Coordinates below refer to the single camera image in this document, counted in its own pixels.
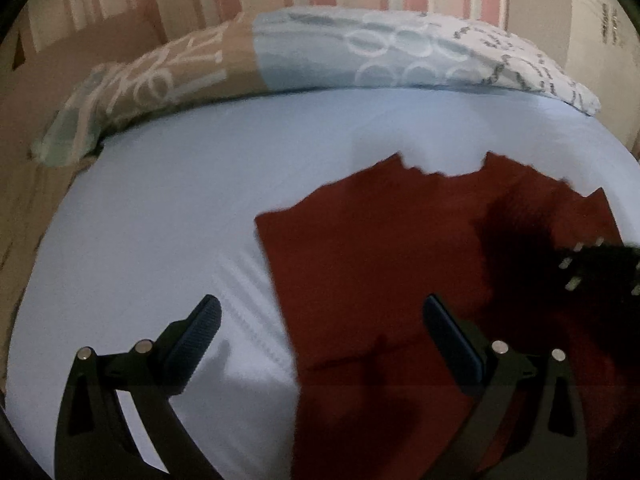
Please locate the bed with light blue sheet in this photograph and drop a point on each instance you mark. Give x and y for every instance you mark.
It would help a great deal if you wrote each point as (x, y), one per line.
(175, 210)

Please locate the dark red garment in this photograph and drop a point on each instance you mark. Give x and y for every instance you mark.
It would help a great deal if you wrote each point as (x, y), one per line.
(380, 270)

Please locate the patterned beige blue pillow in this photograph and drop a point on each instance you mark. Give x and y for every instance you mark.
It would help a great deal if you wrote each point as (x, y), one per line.
(300, 52)

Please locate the brown headboard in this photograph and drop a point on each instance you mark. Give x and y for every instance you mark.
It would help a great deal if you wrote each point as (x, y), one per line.
(65, 75)

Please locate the cream wardrobe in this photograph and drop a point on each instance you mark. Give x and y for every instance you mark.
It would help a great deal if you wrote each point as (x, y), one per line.
(602, 10)

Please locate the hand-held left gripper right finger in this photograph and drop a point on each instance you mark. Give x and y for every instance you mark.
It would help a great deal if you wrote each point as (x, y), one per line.
(450, 340)

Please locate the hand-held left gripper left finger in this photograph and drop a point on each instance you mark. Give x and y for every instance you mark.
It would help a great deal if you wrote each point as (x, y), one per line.
(200, 332)

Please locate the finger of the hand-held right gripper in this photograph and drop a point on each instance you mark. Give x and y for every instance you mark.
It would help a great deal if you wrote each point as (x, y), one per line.
(605, 285)
(600, 255)

